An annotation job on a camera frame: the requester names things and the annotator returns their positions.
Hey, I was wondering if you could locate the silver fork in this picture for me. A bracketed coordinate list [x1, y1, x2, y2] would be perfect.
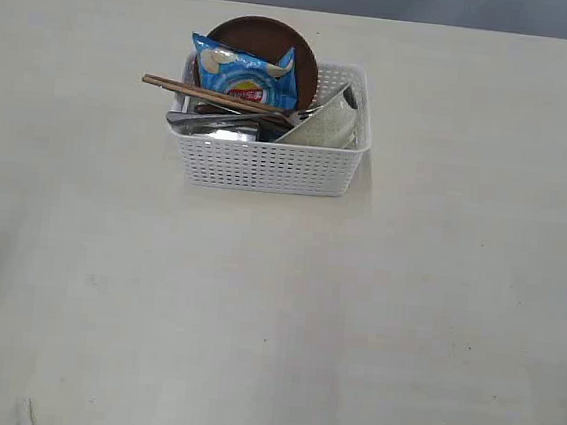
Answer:
[166, 106, 321, 126]

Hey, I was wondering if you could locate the white speckled bowl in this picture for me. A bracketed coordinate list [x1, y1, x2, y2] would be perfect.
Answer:
[273, 83, 359, 149]

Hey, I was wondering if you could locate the blue chips bag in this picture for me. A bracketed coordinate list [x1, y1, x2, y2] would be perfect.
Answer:
[192, 33, 299, 109]

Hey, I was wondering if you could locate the silver table knife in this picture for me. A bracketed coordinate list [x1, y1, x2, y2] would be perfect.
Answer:
[165, 111, 290, 135]

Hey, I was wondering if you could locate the wooden chopstick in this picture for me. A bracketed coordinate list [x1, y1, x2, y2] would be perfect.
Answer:
[140, 73, 296, 116]
[139, 76, 281, 118]

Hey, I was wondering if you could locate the white perforated plastic basket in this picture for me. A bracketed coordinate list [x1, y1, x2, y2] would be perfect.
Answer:
[170, 61, 372, 197]

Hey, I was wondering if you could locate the silver foil packet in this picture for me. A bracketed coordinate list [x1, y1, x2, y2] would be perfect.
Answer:
[176, 120, 260, 142]

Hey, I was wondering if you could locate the brown round plate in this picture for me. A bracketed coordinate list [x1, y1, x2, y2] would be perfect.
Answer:
[207, 15, 318, 109]

